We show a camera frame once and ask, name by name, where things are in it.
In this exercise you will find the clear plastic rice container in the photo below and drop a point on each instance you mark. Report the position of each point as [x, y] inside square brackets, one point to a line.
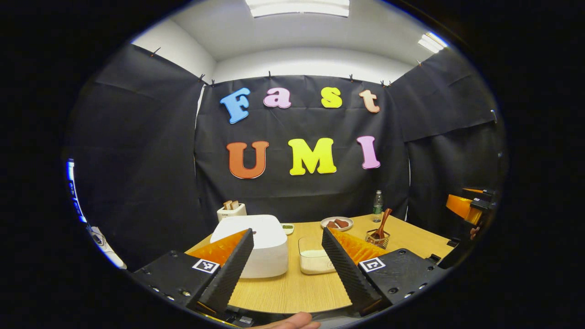
[306, 242]

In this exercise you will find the small white divided dish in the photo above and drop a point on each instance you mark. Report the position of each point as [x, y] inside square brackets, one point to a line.
[288, 228]

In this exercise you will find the long ceiling light panel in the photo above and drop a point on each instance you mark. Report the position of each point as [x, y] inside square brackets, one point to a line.
[297, 7]

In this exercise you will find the computer monitor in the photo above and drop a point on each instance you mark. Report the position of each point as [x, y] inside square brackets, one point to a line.
[75, 196]

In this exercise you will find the white toaster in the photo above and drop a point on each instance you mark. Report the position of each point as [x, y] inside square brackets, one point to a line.
[231, 214]

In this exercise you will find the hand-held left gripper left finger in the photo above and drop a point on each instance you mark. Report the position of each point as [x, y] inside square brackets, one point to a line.
[233, 269]

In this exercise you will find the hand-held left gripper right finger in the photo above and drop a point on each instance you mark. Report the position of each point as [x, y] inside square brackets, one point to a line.
[347, 274]

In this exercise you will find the clear plastic water bottle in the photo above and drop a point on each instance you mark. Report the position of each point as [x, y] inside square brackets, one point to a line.
[377, 208]

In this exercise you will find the white side desk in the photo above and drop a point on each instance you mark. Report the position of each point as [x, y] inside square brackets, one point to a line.
[107, 249]

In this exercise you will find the brown wooden spoon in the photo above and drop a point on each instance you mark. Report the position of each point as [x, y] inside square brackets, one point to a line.
[383, 221]

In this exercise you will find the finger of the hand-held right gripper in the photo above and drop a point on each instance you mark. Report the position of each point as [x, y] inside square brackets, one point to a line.
[459, 205]

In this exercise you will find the black backdrop cloth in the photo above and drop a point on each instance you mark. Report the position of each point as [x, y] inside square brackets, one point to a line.
[146, 160]

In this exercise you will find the white rice cooker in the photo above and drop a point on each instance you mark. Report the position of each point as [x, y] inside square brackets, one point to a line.
[269, 251]

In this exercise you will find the white round plate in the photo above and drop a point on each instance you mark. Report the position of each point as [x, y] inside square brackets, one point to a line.
[324, 226]

